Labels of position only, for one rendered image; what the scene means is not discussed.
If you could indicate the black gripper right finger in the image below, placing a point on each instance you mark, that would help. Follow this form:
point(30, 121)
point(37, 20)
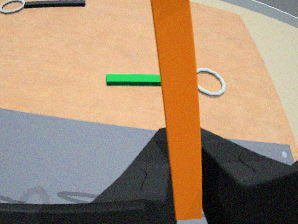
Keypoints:
point(243, 187)

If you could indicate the white ring with dark grey handle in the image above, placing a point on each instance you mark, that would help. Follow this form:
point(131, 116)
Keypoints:
point(46, 3)

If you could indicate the green bar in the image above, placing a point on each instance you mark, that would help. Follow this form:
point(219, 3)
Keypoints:
point(155, 79)

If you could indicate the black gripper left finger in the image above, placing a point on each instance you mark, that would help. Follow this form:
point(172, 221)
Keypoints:
point(143, 194)

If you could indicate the orange bar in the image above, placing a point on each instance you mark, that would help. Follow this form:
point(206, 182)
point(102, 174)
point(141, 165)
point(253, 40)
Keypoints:
point(178, 68)

